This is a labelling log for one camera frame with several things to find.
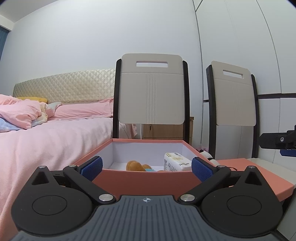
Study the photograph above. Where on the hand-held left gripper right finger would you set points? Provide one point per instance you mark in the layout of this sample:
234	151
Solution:
202	171

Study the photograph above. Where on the orange plush toy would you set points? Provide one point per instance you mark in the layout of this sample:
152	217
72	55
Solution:
135	165

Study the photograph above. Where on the black and white small toy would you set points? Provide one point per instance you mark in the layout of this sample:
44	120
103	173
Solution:
208	156

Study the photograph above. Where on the pink cardboard box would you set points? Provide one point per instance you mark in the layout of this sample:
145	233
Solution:
143	183

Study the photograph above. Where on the white tissue pack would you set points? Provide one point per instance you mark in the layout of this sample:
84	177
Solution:
175	162

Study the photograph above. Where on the beige black folding chair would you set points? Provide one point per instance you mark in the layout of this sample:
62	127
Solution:
150	92
233	99

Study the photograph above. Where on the bed with pink bedding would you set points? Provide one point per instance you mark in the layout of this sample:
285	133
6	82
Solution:
46	148

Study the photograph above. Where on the beige quilted headboard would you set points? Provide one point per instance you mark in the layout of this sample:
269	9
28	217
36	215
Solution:
69	85

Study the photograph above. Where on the yellow plush pillow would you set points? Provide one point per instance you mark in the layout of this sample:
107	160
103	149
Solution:
32	99

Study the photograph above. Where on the pink crumpled duvet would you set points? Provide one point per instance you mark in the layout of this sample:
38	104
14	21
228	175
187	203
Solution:
18	111

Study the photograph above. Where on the pink pillow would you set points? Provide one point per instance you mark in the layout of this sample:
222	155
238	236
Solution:
87	110

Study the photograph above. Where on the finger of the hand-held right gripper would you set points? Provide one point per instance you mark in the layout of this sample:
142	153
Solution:
270	140
289	153

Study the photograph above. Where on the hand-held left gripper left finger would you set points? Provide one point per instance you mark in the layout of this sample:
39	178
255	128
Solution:
92	170

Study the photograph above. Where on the blue curtain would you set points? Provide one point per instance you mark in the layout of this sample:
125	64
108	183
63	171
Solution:
2	44

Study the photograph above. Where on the pink box lid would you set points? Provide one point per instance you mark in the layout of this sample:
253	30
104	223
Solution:
281	190

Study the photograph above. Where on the wooden nightstand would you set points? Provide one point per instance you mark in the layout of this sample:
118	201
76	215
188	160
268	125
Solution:
166	132

